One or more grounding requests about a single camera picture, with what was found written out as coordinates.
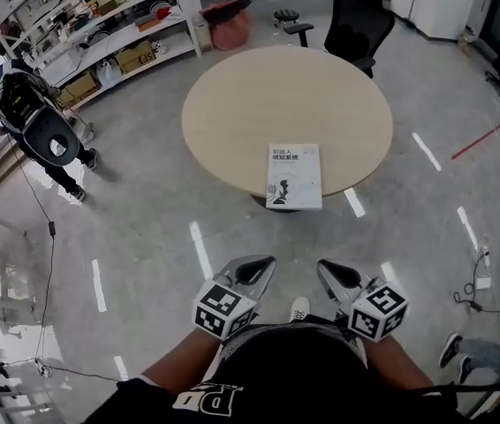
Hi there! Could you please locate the printed cardboard box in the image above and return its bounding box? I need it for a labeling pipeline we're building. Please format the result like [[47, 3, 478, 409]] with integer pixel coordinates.
[[115, 40, 154, 74]]

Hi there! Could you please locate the white plastic bag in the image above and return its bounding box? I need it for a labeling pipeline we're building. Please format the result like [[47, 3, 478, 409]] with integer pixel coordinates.
[[95, 58, 123, 88]]

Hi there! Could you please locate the white shelf unit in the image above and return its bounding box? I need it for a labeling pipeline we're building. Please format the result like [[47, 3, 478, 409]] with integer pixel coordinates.
[[0, 0, 202, 112]]

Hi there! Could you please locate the person's black t-shirt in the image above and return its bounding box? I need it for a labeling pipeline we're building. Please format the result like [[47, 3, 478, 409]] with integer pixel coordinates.
[[84, 314, 458, 424]]

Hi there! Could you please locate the black round stool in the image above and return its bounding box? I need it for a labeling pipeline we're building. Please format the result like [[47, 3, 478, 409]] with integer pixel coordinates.
[[273, 9, 300, 28]]

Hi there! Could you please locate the white power strip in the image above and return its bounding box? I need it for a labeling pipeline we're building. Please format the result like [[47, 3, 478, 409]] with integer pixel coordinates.
[[474, 245, 493, 291]]

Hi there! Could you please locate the white book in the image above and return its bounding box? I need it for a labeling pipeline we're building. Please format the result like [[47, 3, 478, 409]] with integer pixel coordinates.
[[265, 142, 323, 211]]

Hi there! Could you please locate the red bin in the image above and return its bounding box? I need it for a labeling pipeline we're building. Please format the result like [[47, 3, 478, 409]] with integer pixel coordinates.
[[199, 0, 252, 51]]

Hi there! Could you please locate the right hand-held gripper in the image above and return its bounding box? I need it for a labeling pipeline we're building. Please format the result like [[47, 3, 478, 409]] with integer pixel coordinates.
[[317, 260, 410, 343]]

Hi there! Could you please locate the person's white shoe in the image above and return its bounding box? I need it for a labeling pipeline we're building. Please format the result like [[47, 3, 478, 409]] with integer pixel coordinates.
[[289, 297, 311, 322]]

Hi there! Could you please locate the black floor cable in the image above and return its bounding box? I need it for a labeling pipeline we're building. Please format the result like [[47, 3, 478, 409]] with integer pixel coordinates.
[[6, 134, 123, 382]]

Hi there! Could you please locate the plain cardboard box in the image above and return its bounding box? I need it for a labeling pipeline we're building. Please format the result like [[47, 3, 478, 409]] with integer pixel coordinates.
[[62, 72, 101, 105]]

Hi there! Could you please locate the black office chair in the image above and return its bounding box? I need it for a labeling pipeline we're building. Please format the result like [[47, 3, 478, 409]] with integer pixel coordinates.
[[283, 0, 397, 79]]

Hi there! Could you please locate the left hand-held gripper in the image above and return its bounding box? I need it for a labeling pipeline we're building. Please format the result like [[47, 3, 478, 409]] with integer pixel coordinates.
[[192, 255, 277, 339]]

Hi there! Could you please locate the person's right forearm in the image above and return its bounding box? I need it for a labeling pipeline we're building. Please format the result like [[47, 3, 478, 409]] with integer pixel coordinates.
[[362, 336, 436, 390]]

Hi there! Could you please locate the round wooden table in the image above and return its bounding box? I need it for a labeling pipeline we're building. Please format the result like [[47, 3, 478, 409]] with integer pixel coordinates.
[[181, 45, 395, 214]]

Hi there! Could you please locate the person's left forearm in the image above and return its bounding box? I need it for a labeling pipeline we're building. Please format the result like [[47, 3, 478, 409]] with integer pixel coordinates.
[[141, 327, 223, 397]]

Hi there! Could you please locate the red floor tape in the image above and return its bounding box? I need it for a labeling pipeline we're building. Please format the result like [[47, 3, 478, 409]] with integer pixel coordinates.
[[451, 106, 500, 161]]

